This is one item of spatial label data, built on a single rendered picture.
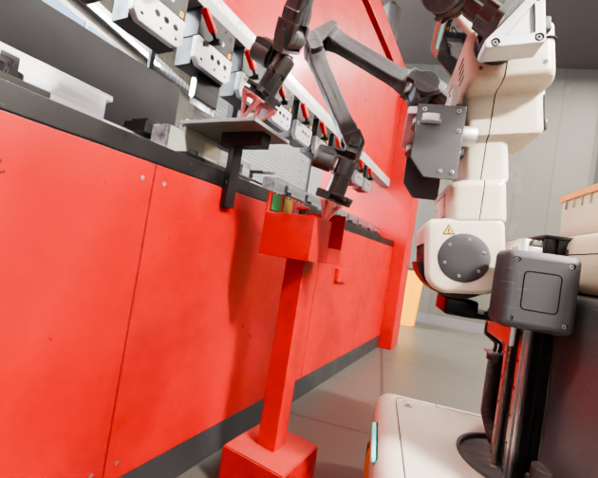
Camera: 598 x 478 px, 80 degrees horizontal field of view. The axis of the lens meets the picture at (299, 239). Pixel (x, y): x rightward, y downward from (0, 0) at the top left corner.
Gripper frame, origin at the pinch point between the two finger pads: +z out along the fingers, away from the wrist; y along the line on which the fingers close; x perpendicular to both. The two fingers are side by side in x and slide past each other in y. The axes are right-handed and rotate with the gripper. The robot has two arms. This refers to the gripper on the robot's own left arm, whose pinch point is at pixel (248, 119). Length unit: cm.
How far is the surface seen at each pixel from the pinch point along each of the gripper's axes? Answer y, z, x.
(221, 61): -0.5, -9.9, -22.1
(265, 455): -8, 71, 60
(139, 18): 27.9, -4.8, -19.2
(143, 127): 5.2, 20.9, -31.0
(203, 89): 1.3, 0.3, -20.5
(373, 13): -115, -93, -67
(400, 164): -215, -41, -33
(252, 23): -12.3, -27.2, -32.2
